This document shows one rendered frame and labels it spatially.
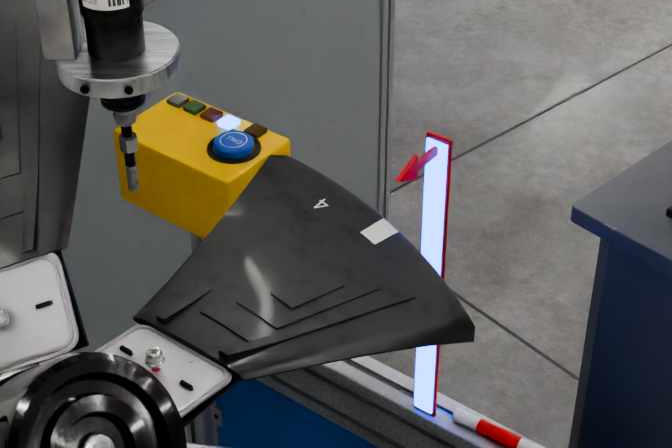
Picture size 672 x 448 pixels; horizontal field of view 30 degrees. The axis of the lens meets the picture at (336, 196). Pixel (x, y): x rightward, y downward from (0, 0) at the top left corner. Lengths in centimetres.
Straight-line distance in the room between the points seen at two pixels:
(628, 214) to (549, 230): 163
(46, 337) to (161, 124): 55
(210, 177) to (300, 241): 28
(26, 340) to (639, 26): 317
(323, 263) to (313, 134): 131
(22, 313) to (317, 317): 22
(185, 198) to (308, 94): 94
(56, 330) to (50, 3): 22
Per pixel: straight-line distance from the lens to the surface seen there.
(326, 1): 216
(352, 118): 235
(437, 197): 110
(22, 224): 82
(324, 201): 102
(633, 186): 137
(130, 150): 75
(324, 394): 136
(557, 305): 275
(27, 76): 84
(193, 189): 127
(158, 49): 71
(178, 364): 87
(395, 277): 98
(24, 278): 82
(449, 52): 362
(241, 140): 127
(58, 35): 70
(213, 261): 95
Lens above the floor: 178
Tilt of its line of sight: 36 degrees down
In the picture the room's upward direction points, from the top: straight up
